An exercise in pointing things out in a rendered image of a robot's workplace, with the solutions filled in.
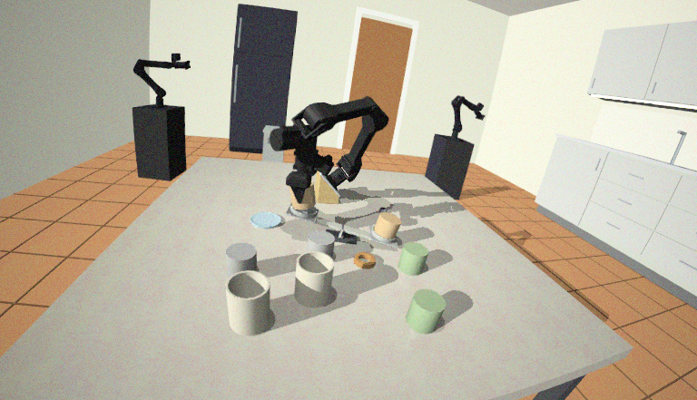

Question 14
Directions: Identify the light green cylinder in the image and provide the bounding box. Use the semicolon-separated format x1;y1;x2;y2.
398;241;428;276
406;288;446;334

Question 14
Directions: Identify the orange ring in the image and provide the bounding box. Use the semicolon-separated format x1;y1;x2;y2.
354;252;376;269

